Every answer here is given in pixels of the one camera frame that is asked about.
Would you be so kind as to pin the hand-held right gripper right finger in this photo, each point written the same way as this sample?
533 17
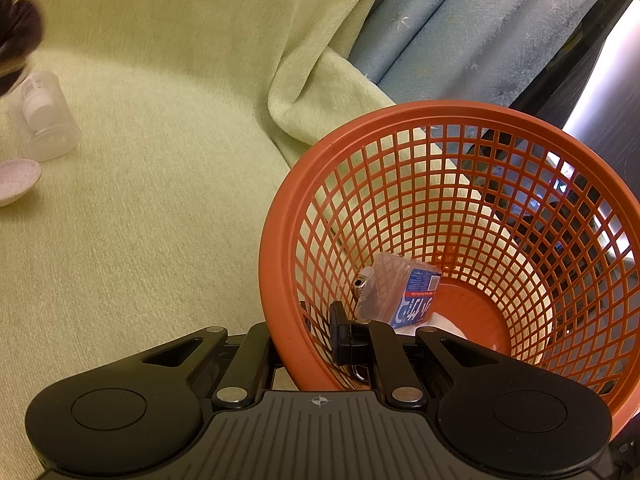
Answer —
342 340

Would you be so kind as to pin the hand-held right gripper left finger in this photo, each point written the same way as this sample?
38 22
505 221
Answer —
255 355

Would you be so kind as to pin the orange plastic mesh basket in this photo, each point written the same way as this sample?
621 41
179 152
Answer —
290 260

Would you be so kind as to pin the clear plastic jar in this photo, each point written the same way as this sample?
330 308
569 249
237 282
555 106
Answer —
55 135

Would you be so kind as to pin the dark hair scrunchie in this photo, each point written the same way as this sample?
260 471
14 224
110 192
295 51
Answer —
20 25

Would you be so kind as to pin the light green sofa cover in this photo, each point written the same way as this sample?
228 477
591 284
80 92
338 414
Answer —
150 210

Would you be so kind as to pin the light blue star curtain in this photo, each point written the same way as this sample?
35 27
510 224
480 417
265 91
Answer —
475 25

